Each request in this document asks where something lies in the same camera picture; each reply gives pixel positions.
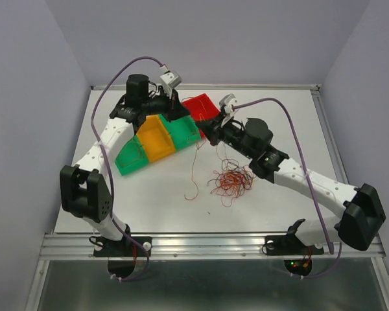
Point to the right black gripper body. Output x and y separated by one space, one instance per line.
232 136

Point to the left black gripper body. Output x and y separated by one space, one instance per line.
159 104

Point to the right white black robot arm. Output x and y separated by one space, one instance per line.
357 211

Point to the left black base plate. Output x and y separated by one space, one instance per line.
105 248

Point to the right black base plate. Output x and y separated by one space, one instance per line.
278 245

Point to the aluminium front rail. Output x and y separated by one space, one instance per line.
167 246

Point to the yellow bin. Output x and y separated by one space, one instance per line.
155 139

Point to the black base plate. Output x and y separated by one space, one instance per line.
105 248
278 245

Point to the green bin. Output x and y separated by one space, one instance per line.
132 157
183 132

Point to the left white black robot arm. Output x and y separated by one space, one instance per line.
83 188

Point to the red bin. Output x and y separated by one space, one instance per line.
201 107

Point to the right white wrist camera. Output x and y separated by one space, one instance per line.
227 110

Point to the leftmost green bin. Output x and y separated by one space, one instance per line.
132 157

